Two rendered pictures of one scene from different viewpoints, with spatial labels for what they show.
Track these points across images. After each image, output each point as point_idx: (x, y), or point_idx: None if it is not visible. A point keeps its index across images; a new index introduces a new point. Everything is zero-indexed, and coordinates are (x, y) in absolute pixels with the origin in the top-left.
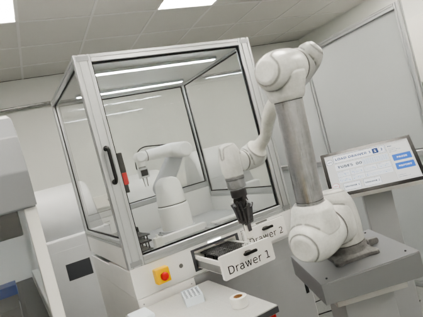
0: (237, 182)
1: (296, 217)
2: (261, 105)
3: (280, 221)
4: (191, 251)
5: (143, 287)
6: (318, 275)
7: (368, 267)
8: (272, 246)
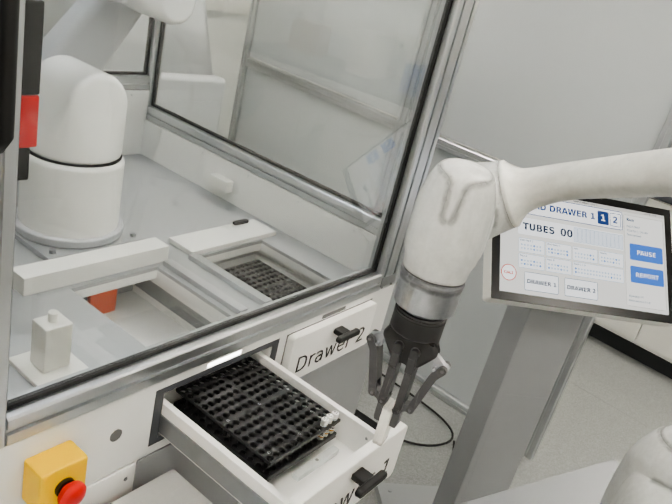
0: (448, 304)
1: None
2: (471, 5)
3: (367, 316)
4: (157, 394)
5: None
6: None
7: None
8: (400, 448)
